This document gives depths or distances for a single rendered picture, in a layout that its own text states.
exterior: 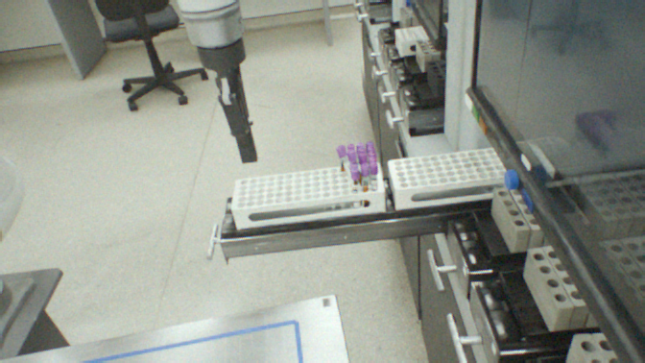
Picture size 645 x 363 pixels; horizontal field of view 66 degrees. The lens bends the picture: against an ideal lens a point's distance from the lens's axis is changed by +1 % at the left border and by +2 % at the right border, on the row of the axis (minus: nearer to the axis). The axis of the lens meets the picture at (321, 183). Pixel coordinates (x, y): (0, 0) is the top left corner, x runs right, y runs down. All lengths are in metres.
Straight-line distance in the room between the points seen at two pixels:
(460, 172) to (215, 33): 0.52
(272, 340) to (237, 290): 1.22
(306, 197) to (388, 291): 0.99
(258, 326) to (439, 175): 0.45
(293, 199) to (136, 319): 1.24
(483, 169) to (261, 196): 0.43
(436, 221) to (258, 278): 1.16
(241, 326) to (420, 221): 0.39
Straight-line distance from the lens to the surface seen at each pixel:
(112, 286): 2.24
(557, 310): 0.76
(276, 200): 0.96
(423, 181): 0.96
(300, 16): 4.50
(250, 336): 0.80
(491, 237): 0.92
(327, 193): 0.95
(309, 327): 0.79
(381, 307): 1.85
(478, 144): 1.08
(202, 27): 0.79
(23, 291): 1.25
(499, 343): 0.79
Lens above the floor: 1.45
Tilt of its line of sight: 37 degrees down
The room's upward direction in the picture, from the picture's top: 9 degrees counter-clockwise
